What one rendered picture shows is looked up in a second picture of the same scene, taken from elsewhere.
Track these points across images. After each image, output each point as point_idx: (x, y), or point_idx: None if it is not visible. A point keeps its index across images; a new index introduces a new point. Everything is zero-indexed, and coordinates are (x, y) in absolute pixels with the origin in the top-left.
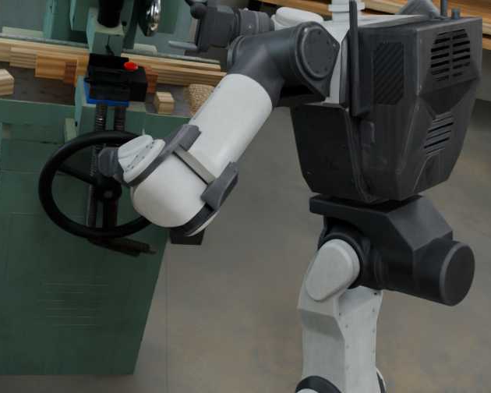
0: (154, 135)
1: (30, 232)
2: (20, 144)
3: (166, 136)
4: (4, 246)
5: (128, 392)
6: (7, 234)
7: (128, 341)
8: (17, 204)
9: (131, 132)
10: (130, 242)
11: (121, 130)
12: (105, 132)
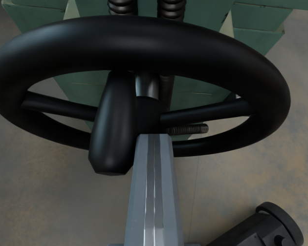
0: (243, 1)
1: (96, 95)
2: (33, 13)
3: (263, 3)
4: (79, 101)
5: (176, 159)
6: (77, 95)
7: (179, 139)
8: (73, 77)
9: (205, 31)
10: (182, 132)
11: (179, 3)
12: (96, 30)
